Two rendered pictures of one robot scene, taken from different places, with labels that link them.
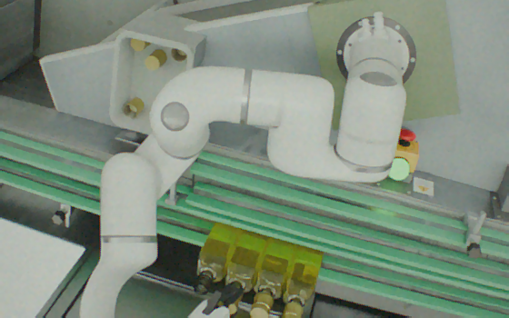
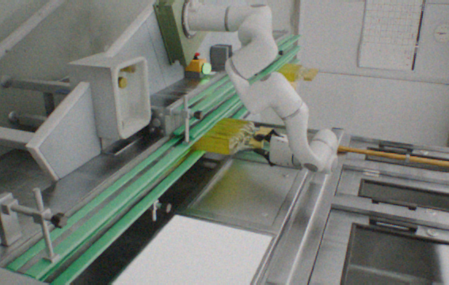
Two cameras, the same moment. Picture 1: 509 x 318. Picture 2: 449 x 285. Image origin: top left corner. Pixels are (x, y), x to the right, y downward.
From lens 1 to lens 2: 1.52 m
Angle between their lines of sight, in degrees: 67
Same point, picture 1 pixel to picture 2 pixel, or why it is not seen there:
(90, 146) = (126, 163)
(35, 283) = (215, 233)
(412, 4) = not seen: outside the picture
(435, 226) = not seen: hidden behind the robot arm
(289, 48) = (150, 39)
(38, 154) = (124, 189)
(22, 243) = (170, 243)
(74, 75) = (63, 138)
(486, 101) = not seen: hidden behind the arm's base
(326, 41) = (178, 20)
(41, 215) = (117, 248)
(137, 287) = (212, 196)
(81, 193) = (143, 193)
